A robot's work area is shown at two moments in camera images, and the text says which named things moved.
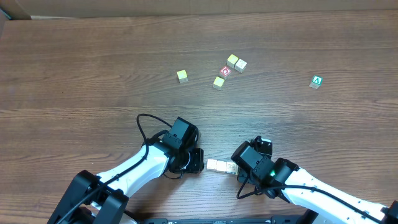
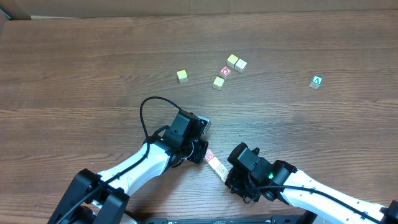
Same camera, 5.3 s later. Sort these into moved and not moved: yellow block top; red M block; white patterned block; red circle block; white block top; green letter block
Moved: white patterned block; red M block
Not moved: green letter block; yellow block top; red circle block; white block top
